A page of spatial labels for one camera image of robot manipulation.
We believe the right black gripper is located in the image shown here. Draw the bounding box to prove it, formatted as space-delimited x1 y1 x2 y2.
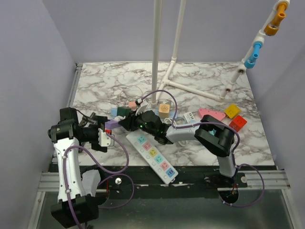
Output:
120 107 156 136

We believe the dark green cube socket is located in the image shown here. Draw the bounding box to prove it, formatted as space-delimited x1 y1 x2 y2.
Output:
117 107 132 117

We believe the purple USB power strip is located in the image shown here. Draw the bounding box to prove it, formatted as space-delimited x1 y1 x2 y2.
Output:
104 120 121 130

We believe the pink charger plug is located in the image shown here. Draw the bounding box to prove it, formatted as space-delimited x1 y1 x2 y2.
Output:
128 101 137 111

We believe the light blue charger plug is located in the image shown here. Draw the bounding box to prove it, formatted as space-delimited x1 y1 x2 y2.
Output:
111 108 117 116

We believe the white multicolour power strip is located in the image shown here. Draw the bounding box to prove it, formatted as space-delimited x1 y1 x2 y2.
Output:
126 131 178 185

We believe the pink triangular power strip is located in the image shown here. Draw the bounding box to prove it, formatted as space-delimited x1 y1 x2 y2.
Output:
198 108 226 121

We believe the yellow cube socket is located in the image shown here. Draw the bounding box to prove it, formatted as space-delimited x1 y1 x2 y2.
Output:
224 104 241 119

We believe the red cube socket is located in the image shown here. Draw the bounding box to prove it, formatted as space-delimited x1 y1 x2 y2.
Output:
229 115 247 132

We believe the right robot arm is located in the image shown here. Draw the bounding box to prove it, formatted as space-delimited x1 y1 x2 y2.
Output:
119 111 240 187

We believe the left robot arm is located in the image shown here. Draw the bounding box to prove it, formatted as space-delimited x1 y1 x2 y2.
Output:
48 107 108 229

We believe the wooden cube socket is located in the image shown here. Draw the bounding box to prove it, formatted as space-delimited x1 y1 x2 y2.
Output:
158 104 170 118

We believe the white USB charger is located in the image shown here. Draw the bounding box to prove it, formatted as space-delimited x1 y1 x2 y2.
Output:
183 112 196 123

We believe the blue pipe fitting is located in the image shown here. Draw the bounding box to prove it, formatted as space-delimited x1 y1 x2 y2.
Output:
244 42 263 69

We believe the orange pipe fitting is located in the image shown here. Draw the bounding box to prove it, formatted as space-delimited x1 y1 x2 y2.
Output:
264 2 288 36

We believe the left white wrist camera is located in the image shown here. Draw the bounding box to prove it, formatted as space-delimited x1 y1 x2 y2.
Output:
98 128 114 147

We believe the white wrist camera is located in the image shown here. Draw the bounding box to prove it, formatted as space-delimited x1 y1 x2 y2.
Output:
135 99 149 115
98 128 114 147

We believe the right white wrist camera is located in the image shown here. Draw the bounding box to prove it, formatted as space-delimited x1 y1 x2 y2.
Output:
135 99 149 115

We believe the pink charger cable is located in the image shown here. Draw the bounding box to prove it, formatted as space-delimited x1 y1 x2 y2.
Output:
116 85 143 105

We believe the black metal base rail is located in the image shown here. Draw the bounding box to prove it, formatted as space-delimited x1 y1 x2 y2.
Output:
76 164 263 200

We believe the white PVC pipe frame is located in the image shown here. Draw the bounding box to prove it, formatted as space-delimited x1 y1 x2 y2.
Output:
152 0 290 103

